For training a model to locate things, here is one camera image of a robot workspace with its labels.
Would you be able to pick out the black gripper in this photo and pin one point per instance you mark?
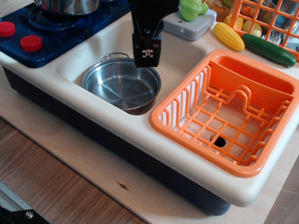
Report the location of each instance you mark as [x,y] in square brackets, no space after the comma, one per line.
[147,16]

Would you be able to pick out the steel pan with loop handles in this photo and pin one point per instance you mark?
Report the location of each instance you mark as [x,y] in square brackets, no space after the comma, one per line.
[117,80]

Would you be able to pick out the cream toy sink unit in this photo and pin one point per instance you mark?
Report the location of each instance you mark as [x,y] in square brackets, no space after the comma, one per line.
[57,87]

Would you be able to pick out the orange plastic drying rack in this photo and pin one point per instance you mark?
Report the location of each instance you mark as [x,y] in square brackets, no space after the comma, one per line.
[230,109]

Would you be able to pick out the orange upright grid rack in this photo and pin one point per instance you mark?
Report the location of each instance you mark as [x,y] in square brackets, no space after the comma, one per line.
[244,10]

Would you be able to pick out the grey toy faucet base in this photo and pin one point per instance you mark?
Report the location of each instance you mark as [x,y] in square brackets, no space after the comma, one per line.
[192,30]

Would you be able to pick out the green toy broccoli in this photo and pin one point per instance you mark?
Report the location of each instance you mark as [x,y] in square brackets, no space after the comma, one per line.
[191,9]

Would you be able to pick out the yellow toy corn cob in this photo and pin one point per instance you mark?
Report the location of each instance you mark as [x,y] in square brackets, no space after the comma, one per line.
[228,36]

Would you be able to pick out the yellow toy lemon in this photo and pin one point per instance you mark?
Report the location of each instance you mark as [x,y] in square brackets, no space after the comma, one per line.
[251,28]

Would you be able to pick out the blue toy stove top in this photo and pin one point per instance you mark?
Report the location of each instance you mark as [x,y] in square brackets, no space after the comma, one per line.
[58,33]

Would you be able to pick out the right red stove knob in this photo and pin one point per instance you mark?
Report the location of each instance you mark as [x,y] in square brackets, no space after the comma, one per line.
[31,43]

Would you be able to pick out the red stove knob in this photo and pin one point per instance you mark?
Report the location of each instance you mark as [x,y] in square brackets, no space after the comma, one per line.
[7,29]
[31,43]

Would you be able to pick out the green toy cucumber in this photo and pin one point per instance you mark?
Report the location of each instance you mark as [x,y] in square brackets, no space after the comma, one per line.
[268,50]

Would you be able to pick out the left red stove knob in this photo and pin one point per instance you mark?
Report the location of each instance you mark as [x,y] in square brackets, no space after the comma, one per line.
[7,29]

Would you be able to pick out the large steel bowl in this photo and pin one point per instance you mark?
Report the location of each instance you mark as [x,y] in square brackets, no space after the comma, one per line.
[279,17]

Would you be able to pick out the light plywood board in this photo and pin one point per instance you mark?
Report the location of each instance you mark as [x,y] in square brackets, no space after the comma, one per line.
[68,179]

